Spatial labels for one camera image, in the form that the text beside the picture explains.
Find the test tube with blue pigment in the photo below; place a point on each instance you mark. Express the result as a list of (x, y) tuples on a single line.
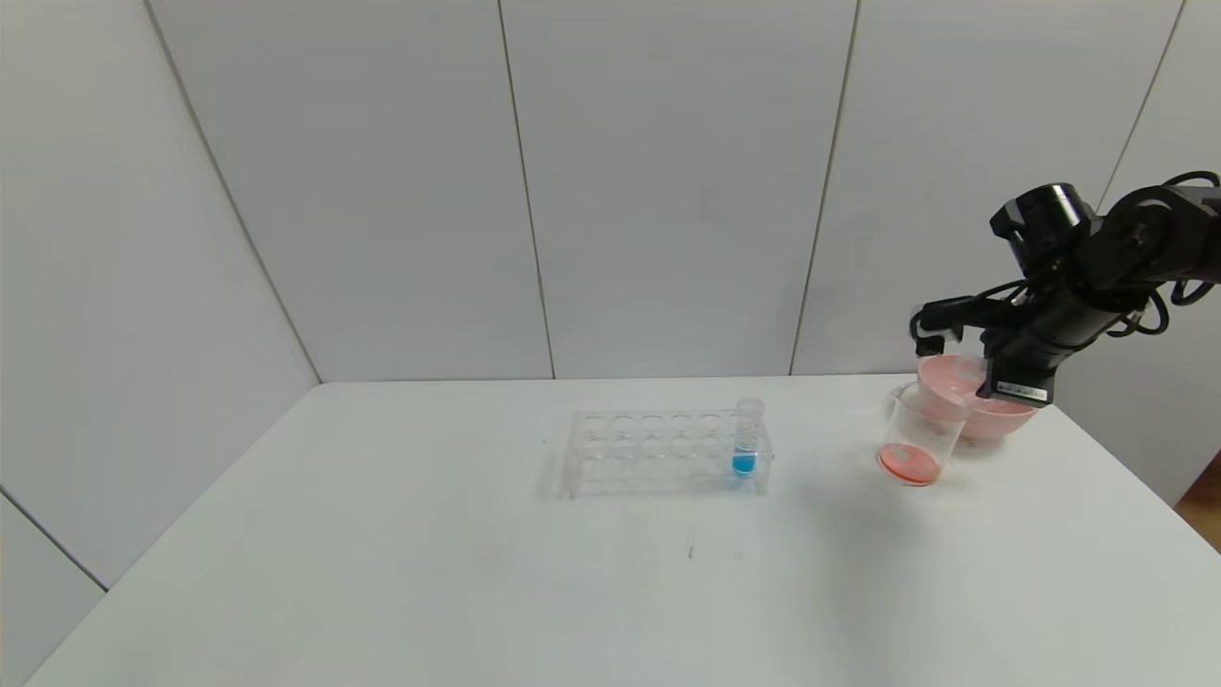
[(743, 464)]

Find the pink bowl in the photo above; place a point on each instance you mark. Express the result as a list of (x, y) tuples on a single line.
[(997, 420)]

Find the clear plastic test tube rack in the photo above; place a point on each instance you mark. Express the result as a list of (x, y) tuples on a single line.
[(625, 468)]

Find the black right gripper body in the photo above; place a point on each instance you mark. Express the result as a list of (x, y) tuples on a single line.
[(1022, 385)]

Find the clear glass beaker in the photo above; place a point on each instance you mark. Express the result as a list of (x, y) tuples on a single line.
[(914, 461)]

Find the test tube with yellow pigment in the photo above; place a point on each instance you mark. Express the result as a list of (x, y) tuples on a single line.
[(971, 367)]

